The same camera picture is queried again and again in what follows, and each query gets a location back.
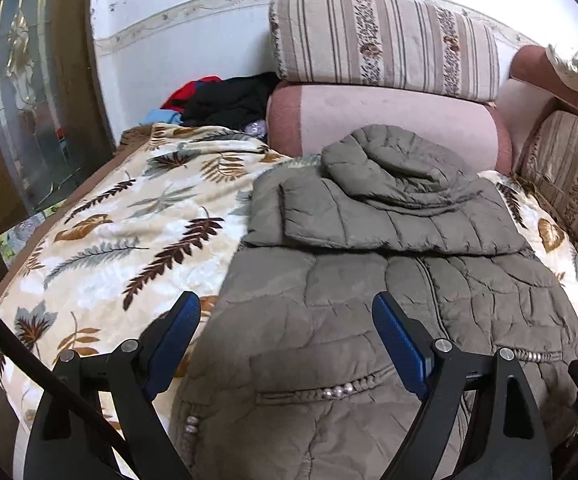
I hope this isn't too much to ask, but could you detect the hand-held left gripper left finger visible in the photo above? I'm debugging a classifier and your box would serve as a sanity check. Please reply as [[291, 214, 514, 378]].
[[24, 291, 202, 480]]

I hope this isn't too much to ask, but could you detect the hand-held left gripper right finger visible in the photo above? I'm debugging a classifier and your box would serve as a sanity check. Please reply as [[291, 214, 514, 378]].
[[371, 291, 552, 480]]

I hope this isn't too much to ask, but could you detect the olive quilted hooded jacket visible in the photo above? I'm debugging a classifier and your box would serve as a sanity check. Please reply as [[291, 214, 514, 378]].
[[169, 124, 578, 480]]

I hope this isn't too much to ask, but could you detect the leaf print blanket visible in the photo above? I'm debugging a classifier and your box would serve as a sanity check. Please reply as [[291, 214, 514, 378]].
[[0, 122, 578, 480]]

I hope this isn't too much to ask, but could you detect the long striped floral sofa cushion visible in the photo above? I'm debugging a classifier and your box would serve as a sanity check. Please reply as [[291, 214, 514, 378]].
[[513, 109, 578, 283]]

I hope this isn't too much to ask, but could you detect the light blue cloth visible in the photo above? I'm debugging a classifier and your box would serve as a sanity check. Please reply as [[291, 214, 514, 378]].
[[143, 108, 186, 127]]

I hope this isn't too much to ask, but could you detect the pink bolster cushion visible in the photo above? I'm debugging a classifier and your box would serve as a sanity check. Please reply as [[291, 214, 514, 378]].
[[265, 82, 514, 173]]

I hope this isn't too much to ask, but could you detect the black garment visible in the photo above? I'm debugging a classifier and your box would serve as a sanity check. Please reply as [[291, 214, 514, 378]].
[[183, 72, 280, 130]]

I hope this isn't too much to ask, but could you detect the red garment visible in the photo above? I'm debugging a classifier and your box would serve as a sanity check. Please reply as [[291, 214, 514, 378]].
[[161, 76, 223, 112]]

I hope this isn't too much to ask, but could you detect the wooden door with glass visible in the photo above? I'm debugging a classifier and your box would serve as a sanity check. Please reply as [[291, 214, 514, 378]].
[[0, 0, 116, 288]]

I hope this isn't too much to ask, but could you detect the pink sofa armrest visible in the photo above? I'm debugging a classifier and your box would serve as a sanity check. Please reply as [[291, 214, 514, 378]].
[[510, 44, 578, 108]]

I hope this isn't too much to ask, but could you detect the short striped floral sofa cushion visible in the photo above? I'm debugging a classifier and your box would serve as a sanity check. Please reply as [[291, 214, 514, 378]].
[[268, 0, 500, 102]]

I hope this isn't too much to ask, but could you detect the black cable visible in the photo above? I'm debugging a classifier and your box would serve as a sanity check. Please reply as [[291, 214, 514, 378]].
[[0, 277, 138, 480]]

